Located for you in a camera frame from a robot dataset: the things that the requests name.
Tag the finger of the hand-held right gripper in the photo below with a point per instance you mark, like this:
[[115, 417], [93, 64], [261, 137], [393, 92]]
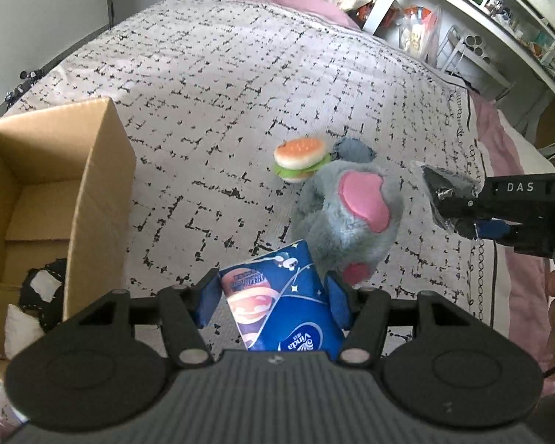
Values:
[[490, 230], [467, 206]]

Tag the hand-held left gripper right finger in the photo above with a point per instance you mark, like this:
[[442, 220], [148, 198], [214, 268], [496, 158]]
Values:
[[337, 305]]

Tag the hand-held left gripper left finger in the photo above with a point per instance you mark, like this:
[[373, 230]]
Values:
[[208, 303]]

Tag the plastic grey item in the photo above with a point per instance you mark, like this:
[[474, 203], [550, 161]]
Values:
[[451, 179]]

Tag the blue tissue pack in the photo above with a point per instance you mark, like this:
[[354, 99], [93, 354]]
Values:
[[286, 305]]

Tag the grey plush toy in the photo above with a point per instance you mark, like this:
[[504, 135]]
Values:
[[351, 212]]

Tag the burger toy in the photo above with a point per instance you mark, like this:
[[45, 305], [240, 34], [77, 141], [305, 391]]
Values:
[[301, 157]]

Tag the cardboard box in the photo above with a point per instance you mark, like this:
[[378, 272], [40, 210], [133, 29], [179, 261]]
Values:
[[51, 194]]

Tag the black and white cloth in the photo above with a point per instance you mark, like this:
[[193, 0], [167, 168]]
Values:
[[41, 296]]

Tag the clear plastic bag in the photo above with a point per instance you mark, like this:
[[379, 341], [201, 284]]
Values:
[[418, 27]]

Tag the white shelf unit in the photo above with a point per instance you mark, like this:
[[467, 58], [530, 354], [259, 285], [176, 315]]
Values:
[[513, 23]]

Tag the black and white patterned quilt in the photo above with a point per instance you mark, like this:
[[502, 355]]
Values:
[[259, 83]]

